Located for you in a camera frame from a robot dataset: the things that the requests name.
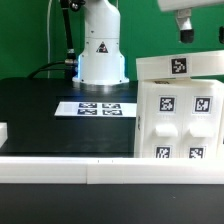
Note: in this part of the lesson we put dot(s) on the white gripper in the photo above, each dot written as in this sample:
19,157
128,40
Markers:
183,16

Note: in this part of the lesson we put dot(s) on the white cabinet top box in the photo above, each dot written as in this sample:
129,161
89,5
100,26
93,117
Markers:
210,63

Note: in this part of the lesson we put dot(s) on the white cabinet body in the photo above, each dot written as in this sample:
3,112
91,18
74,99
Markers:
182,86

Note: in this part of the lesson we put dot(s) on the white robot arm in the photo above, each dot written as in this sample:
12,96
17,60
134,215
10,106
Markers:
102,64

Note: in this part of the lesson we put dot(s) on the white U-shaped obstacle fence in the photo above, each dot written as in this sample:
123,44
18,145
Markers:
48,170

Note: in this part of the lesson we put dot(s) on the white marker base plate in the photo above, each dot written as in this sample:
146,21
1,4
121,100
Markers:
95,109

